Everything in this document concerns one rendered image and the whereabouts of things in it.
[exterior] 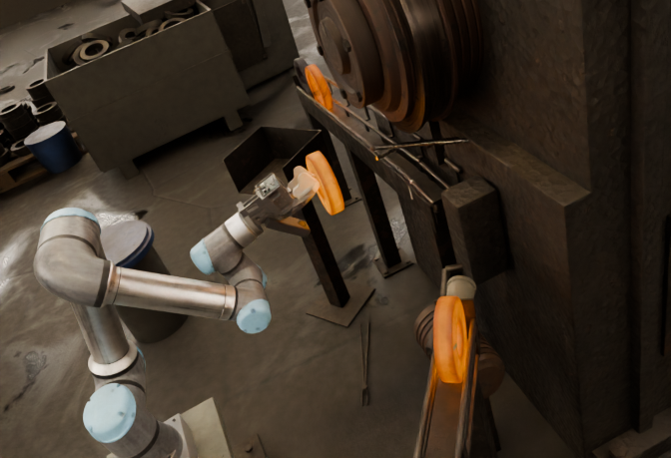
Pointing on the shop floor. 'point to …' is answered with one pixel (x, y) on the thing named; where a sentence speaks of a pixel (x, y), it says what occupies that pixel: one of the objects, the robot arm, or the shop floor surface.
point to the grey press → (227, 8)
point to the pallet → (15, 128)
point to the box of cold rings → (144, 84)
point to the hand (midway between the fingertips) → (322, 177)
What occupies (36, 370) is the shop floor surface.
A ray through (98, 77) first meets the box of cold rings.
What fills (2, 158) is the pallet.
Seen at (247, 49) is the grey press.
